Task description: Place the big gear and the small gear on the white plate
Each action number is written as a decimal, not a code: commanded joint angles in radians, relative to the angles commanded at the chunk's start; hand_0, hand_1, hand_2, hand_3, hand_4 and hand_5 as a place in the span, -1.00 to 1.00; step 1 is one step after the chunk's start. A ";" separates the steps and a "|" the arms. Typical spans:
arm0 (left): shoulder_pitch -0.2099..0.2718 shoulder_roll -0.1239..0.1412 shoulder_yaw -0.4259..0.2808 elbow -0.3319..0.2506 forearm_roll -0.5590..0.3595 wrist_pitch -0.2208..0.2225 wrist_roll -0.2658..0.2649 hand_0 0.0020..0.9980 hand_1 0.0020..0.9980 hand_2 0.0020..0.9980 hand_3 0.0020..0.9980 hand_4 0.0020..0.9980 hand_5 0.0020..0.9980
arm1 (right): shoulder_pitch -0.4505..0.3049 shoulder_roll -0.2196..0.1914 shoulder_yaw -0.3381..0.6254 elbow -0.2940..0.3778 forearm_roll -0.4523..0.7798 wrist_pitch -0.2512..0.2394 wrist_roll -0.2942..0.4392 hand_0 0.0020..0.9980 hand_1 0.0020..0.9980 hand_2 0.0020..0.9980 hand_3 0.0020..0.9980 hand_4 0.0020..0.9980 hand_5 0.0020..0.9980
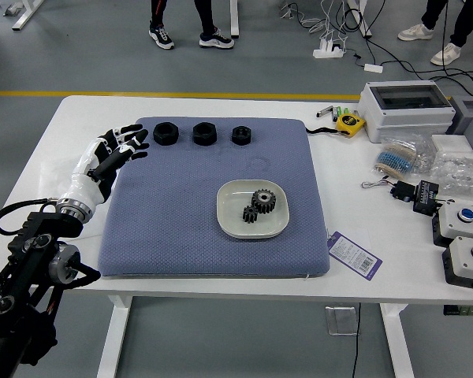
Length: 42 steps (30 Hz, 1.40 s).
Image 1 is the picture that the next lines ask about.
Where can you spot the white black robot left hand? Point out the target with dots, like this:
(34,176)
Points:
(86,177)

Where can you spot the white square dish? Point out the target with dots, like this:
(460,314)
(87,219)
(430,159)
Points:
(230,220)

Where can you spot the small black gear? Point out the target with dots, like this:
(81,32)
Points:
(250,216)

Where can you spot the big black gear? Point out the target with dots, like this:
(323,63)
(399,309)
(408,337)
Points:
(265,206)

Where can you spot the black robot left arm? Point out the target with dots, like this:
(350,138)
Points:
(23,256)

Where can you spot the large black hex nut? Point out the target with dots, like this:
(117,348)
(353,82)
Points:
(165,134)
(205,134)

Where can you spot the small black hex nut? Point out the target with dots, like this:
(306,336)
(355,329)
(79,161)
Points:
(242,136)

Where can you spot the blue and yellow button box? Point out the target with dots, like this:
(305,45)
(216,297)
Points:
(457,226)

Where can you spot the red button box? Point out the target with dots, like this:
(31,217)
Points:
(463,265)

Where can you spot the clear printed plastic bag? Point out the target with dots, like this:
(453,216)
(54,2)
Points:
(53,181)

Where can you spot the white table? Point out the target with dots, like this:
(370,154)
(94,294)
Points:
(83,114)

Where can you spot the blue-grey textured cushion mat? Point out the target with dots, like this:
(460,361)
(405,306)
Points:
(173,204)

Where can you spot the white background table leg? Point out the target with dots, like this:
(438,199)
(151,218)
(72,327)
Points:
(235,19)
(25,15)
(362,19)

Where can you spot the person with striped sneakers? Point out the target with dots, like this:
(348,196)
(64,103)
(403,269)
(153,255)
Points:
(205,15)

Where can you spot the silver black pen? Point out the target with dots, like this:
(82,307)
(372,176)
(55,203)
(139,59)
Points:
(325,112)

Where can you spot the white power strip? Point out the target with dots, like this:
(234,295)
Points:
(329,52)

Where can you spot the purple paper tag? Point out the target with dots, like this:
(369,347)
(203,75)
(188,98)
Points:
(354,256)

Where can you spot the white floor adapter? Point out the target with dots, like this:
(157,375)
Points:
(373,67)

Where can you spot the strip of blue resistors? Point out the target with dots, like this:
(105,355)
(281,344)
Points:
(396,159)

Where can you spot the clear bag of small parts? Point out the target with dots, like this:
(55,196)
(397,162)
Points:
(423,149)

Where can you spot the black electronic relay module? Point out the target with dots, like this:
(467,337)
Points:
(426,197)

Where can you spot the white foam block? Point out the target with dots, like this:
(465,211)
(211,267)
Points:
(451,145)

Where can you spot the clear bubble bag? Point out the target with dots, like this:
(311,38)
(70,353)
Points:
(461,173)

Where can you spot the table height control panel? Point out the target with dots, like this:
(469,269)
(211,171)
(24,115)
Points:
(465,310)

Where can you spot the person with beige shoes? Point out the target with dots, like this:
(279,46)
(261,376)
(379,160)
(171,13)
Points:
(469,23)

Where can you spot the clear bracket under table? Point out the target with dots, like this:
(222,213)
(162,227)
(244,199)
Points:
(341,321)

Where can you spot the grey electrical enclosure box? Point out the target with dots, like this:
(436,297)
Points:
(406,118)

